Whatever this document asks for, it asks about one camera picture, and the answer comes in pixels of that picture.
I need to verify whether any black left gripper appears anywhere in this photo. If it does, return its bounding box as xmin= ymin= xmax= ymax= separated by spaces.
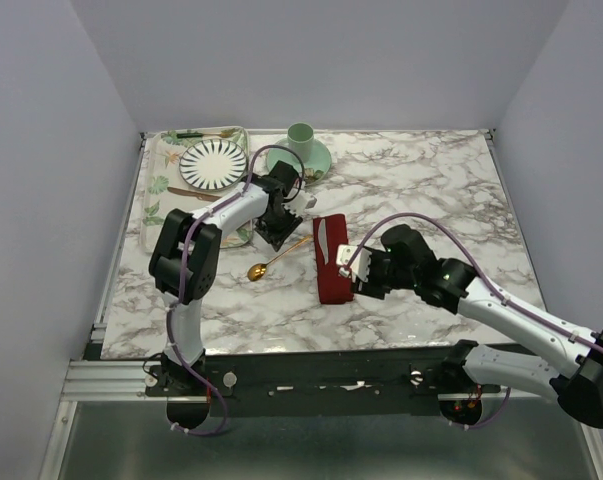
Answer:
xmin=254 ymin=202 xmax=303 ymax=252

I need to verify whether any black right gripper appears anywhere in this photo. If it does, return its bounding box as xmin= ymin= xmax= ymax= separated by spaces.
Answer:
xmin=349 ymin=246 xmax=418 ymax=301

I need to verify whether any silver butter knife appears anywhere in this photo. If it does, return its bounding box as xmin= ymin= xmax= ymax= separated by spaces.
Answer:
xmin=315 ymin=218 xmax=338 ymax=265

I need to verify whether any gold spoon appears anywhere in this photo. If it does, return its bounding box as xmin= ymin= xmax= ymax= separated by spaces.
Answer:
xmin=247 ymin=235 xmax=312 ymax=282

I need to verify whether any dark red cloth napkin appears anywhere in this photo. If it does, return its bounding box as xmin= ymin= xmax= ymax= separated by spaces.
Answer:
xmin=312 ymin=213 xmax=354 ymax=305

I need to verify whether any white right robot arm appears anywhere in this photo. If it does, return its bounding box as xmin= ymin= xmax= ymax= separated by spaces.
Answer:
xmin=336 ymin=224 xmax=603 ymax=429

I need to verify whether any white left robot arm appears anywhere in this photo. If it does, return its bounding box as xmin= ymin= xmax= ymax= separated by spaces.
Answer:
xmin=149 ymin=162 xmax=303 ymax=395

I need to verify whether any green round saucer plate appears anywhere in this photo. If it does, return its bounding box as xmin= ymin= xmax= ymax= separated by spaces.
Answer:
xmin=266 ymin=138 xmax=332 ymax=185

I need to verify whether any striped white round plate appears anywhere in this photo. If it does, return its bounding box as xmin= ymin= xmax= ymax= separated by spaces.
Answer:
xmin=179 ymin=139 xmax=248 ymax=192

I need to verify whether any green plastic cup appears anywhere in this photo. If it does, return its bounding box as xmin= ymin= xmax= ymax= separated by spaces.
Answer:
xmin=287 ymin=122 xmax=314 ymax=163

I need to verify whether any floral rectangular serving tray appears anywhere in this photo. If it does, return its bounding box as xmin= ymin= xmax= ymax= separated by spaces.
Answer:
xmin=140 ymin=126 xmax=249 ymax=253

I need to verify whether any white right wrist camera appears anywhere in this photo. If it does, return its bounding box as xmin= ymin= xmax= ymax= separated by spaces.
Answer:
xmin=336 ymin=245 xmax=371 ymax=282

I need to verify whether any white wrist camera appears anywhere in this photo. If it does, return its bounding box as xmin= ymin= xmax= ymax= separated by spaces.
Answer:
xmin=284 ymin=191 xmax=317 ymax=215
xmin=336 ymin=245 xmax=371 ymax=282

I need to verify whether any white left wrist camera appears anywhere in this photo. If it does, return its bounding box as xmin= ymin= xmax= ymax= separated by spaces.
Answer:
xmin=284 ymin=191 xmax=317 ymax=215

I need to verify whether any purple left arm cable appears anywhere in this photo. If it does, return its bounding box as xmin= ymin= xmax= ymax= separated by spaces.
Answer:
xmin=166 ymin=144 xmax=307 ymax=437

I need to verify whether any green handled gold fork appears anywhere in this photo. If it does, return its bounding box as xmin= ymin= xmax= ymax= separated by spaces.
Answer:
xmin=176 ymin=128 xmax=236 ymax=139

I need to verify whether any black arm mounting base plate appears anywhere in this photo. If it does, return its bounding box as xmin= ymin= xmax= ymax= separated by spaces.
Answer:
xmin=145 ymin=343 xmax=500 ymax=425

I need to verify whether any aluminium frame rail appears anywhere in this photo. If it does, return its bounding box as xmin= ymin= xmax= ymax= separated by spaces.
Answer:
xmin=60 ymin=353 xmax=595 ymax=401

